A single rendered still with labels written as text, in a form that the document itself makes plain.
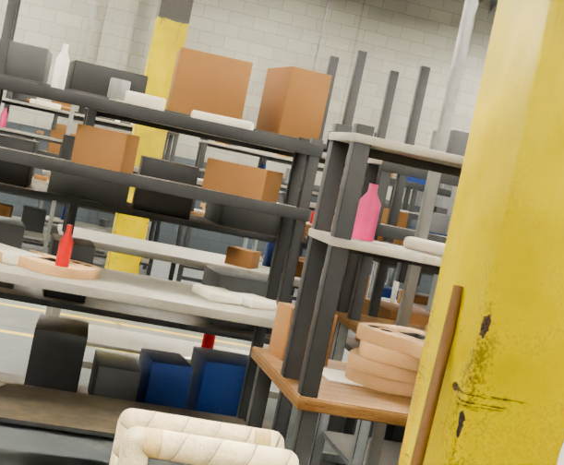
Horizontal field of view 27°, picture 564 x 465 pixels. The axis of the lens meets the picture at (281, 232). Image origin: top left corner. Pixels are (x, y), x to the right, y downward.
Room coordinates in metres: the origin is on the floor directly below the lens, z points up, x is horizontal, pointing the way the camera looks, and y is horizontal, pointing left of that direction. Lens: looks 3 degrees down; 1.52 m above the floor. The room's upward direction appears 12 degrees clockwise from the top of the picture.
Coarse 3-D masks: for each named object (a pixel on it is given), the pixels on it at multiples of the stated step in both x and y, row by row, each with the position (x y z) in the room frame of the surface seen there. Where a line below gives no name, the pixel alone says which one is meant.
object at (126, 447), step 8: (120, 448) 1.24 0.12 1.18; (128, 448) 1.23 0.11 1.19; (136, 448) 1.23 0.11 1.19; (120, 456) 1.24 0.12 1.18; (128, 456) 1.23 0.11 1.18; (136, 456) 1.23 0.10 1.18; (144, 456) 1.24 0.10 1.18; (120, 464) 1.23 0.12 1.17; (128, 464) 1.23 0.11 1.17; (136, 464) 1.23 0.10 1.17; (144, 464) 1.24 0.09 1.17
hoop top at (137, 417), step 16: (128, 416) 1.31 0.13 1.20; (144, 416) 1.32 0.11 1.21; (160, 416) 1.32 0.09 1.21; (176, 416) 1.33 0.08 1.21; (192, 432) 1.33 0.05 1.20; (208, 432) 1.33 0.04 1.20; (224, 432) 1.34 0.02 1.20; (240, 432) 1.34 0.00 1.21; (256, 432) 1.35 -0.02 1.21; (272, 432) 1.36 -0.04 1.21
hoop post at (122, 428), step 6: (120, 426) 1.31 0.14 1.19; (126, 426) 1.31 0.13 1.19; (132, 426) 1.31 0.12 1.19; (120, 432) 1.31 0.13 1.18; (114, 438) 1.32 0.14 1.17; (120, 438) 1.31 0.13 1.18; (114, 444) 1.32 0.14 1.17; (120, 444) 1.31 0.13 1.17; (114, 450) 1.32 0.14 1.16; (114, 456) 1.31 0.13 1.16; (114, 462) 1.31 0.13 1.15
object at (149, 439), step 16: (128, 432) 1.24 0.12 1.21; (144, 432) 1.24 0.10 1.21; (160, 432) 1.24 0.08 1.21; (176, 432) 1.26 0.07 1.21; (144, 448) 1.23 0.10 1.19; (160, 448) 1.24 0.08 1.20; (176, 448) 1.24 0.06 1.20; (192, 448) 1.24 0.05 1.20; (208, 448) 1.25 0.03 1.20; (224, 448) 1.25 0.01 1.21; (240, 448) 1.26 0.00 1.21; (256, 448) 1.26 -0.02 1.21; (272, 448) 1.27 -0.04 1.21; (208, 464) 1.25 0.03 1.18; (224, 464) 1.25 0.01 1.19; (240, 464) 1.25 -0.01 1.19; (256, 464) 1.26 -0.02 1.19; (272, 464) 1.26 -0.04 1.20; (288, 464) 1.27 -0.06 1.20
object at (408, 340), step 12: (360, 324) 3.76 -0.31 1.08; (372, 324) 3.83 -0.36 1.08; (384, 324) 3.90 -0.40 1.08; (360, 336) 3.72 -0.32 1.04; (372, 336) 3.67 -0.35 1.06; (384, 336) 3.65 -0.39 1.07; (396, 336) 3.64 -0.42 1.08; (408, 336) 3.70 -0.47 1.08; (420, 336) 3.82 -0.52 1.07; (396, 348) 3.63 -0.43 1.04; (408, 348) 3.60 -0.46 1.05; (420, 348) 3.54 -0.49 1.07
